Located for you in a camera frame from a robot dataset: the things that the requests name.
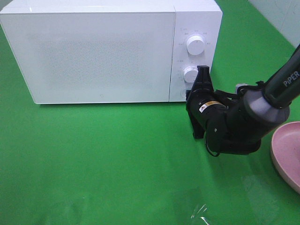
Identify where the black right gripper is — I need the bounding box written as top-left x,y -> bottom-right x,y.
186,66 -> 228,139

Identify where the round white door button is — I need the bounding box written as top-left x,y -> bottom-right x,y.
180,89 -> 187,101

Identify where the pink round plate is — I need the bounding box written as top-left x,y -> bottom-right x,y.
270,121 -> 300,193

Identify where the white microwave door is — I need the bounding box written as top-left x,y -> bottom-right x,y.
0,13 -> 175,104

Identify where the right robot arm black grey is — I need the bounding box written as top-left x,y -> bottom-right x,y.
186,48 -> 300,157

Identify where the lower white microwave knob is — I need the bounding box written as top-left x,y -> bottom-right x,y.
183,66 -> 198,83

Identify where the white microwave knob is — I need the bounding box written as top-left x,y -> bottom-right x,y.
186,34 -> 205,56
183,66 -> 198,83

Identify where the upper white microwave knob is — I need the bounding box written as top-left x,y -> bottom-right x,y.
186,34 -> 205,56

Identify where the white microwave oven body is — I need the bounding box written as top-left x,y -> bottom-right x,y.
0,0 -> 222,102

